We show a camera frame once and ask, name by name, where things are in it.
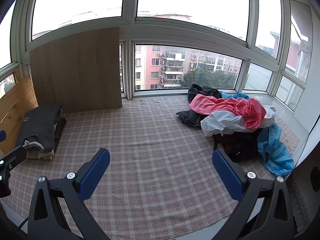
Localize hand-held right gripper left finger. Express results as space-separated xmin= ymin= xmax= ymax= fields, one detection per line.
xmin=27 ymin=148 xmax=112 ymax=240

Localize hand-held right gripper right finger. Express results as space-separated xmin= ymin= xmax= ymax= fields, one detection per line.
xmin=212 ymin=149 xmax=294 ymax=240

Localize navy blue shirt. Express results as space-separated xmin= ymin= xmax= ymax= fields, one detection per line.
xmin=226 ymin=141 xmax=262 ymax=162

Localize beige folded garment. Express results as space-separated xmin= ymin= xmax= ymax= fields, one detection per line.
xmin=25 ymin=149 xmax=54 ymax=160

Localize pine slat panel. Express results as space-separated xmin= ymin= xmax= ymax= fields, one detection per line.
xmin=0 ymin=76 xmax=38 ymax=154

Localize dark grey folded garment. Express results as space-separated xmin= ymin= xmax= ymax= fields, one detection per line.
xmin=15 ymin=104 xmax=63 ymax=153

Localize brown folded garment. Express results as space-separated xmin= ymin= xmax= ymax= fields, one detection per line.
xmin=52 ymin=109 xmax=67 ymax=153

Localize white shirt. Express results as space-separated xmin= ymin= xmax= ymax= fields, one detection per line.
xmin=201 ymin=105 xmax=277 ymax=137

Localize light blue garment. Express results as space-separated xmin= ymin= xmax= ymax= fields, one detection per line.
xmin=221 ymin=92 xmax=295 ymax=177

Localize pink plaid blanket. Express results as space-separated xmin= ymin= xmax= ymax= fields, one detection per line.
xmin=0 ymin=96 xmax=300 ymax=239

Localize pink garment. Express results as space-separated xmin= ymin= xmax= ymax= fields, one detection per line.
xmin=189 ymin=94 xmax=267 ymax=130

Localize white lace cloth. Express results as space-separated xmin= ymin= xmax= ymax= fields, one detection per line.
xmin=286 ymin=176 xmax=310 ymax=233

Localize black jacket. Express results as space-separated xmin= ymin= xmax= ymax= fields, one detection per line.
xmin=176 ymin=84 xmax=223 ymax=128

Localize plywood board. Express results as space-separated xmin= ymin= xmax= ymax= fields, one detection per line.
xmin=29 ymin=27 xmax=123 ymax=114

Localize green trees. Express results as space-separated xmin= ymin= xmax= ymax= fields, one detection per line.
xmin=184 ymin=68 xmax=237 ymax=89

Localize apartment buildings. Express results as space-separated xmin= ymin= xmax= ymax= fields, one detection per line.
xmin=31 ymin=11 xmax=310 ymax=90

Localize dark wall sticker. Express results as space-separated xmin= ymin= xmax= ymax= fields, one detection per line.
xmin=310 ymin=165 xmax=320 ymax=193

